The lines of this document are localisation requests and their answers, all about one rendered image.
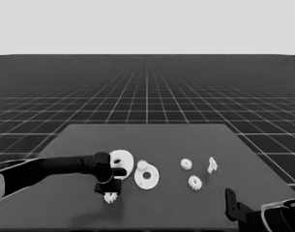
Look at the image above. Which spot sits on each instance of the white toothed gear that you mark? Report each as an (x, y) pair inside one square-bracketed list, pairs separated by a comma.
[(189, 165), (108, 199), (198, 183), (139, 166)]

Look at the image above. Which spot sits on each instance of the large thick white disc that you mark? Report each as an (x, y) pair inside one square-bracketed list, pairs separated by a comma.
[(127, 159)]

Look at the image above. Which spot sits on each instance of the small white T-shaped piece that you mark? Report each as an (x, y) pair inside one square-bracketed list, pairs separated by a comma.
[(212, 166)]

